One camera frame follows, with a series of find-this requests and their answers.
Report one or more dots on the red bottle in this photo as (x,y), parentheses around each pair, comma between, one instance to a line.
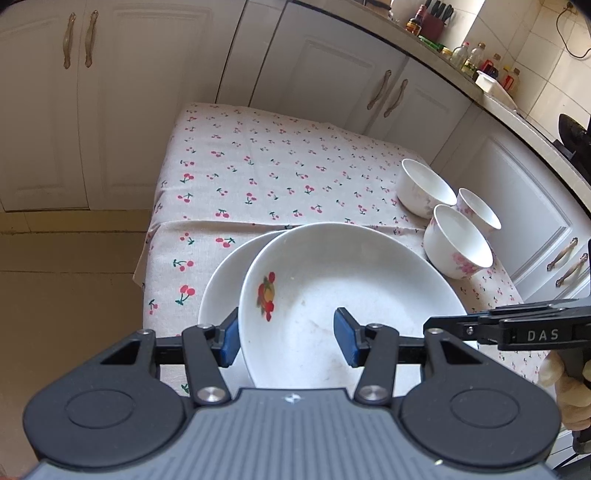
(491,68)

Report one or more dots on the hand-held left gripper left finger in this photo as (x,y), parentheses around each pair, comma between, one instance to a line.
(229,337)

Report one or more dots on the dark soy sauce bottle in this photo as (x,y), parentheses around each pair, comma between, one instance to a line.
(417,19)

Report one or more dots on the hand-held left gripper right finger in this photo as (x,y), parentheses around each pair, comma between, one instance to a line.
(346,337)

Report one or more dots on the cherry print tablecloth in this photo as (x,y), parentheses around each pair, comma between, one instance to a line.
(277,161)

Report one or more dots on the clear glass bottle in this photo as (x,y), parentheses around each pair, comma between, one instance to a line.
(459,54)

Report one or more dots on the white plastic tray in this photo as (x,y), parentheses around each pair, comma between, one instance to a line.
(494,86)

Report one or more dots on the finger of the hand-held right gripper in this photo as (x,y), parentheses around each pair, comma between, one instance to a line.
(461,330)

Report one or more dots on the white bowl pink floral print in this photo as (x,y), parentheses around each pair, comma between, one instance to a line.
(480,207)
(455,240)
(422,184)

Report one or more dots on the black wok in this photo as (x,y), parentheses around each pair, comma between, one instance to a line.
(572,131)

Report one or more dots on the person's right hand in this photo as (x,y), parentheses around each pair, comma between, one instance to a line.
(572,401)

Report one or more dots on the large round white plate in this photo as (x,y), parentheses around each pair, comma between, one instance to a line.
(221,286)

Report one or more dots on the dark knife block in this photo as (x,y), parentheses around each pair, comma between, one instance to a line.
(437,18)

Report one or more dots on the green packet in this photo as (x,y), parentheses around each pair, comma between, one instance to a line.
(431,44)

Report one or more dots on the yellow cap oil bottle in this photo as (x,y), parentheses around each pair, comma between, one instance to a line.
(475,59)

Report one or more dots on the white oval plate fruit print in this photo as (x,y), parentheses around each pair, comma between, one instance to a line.
(323,277)

